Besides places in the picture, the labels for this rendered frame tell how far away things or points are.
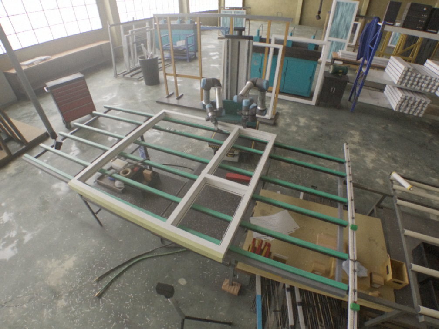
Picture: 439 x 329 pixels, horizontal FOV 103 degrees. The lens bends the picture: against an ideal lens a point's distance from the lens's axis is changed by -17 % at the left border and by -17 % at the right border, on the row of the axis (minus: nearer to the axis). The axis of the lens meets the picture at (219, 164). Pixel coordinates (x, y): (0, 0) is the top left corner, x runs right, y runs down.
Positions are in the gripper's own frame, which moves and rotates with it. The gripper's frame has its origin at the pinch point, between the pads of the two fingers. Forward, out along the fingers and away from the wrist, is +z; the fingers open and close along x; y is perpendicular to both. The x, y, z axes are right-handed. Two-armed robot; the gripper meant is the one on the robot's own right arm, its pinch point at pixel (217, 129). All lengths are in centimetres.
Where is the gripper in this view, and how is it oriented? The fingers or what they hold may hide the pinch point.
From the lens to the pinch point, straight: 237.0
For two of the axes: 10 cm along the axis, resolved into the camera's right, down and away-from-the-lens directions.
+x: 2.9, 1.0, 9.5
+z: 3.2, 9.3, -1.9
